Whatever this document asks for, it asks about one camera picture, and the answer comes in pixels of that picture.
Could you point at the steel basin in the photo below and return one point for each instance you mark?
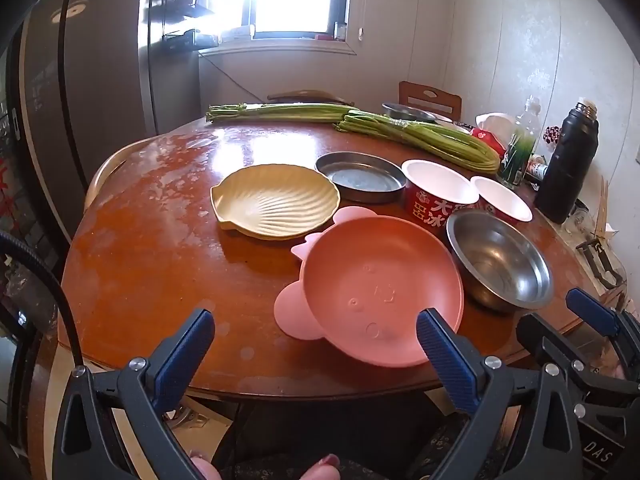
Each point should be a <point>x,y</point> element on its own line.
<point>405,110</point>

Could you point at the wooden chair with cutout back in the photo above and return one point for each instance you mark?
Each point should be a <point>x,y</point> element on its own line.
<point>415,100</point>

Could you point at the small white-capped bottle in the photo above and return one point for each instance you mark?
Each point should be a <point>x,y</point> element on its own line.
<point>536,170</point>

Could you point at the clear glass jar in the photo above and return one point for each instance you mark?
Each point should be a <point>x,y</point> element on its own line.
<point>577,217</point>

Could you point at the round steel plate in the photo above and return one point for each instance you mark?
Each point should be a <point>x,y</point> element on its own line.
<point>360,177</point>

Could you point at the grey refrigerator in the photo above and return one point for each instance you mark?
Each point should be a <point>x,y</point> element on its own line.
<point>100,85</point>

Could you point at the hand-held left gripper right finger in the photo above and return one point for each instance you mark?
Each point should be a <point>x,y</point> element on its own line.
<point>445,355</point>

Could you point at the small red paper bowl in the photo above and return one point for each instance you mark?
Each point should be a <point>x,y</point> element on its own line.
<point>500,200</point>

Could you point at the wrapped celery bunch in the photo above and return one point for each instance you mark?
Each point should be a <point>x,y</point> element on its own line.
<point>425,140</point>

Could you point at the window with white sill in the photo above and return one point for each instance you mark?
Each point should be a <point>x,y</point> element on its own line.
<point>300,0</point>

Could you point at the black metal clip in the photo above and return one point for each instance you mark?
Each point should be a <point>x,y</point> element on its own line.
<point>597,260</point>

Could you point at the clear plastic bottle green label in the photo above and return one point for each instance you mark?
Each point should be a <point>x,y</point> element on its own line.
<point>515,160</point>

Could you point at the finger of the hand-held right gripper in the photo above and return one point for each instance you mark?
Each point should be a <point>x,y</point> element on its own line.
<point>542,342</point>
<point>590,310</point>

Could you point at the stainless steel bowl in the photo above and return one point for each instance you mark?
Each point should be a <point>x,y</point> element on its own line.
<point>500,260</point>

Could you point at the small jar on sill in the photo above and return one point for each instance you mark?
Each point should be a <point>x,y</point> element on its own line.
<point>340,31</point>

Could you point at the wooden chair with curved back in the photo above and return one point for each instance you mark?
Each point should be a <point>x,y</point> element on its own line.
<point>305,95</point>

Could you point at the long celery bunch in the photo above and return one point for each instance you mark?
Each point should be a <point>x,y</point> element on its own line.
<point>280,111</point>

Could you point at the person's foot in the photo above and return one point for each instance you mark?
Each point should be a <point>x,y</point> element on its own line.
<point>205,467</point>
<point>322,469</point>

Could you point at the light wooden sticks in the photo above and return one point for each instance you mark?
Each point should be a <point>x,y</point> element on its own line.
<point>606,210</point>

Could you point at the yellow shell-shaped plate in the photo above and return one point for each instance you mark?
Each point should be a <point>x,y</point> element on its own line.
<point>275,200</point>

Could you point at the dark red dried flowers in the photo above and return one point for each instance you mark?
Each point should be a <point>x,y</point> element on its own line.
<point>552,135</point>

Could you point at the pink animal-shaped plate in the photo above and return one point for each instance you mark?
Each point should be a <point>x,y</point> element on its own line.
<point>380,280</point>

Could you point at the light wooden chair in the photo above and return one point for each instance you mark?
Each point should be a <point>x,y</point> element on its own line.
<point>107,165</point>

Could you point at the white plastic bag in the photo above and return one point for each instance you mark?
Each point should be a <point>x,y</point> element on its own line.
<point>495,122</point>

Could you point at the large red paper bowl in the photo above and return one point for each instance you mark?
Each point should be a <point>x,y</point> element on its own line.
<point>435,185</point>

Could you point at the white rimmed bowl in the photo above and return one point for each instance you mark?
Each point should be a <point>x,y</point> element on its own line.
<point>450,120</point>

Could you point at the red packet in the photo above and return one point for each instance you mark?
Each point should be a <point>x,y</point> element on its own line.
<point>487,141</point>

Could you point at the black thermos flask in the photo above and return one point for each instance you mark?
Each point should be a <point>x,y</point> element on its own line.
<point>565,170</point>

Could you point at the person's left foot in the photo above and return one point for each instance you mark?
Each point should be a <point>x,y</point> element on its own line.
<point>205,467</point>

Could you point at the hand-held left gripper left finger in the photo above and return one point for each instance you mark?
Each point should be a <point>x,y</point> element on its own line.
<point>182,355</point>

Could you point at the person's right foot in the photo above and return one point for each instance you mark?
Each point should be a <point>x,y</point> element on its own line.
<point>322,469</point>

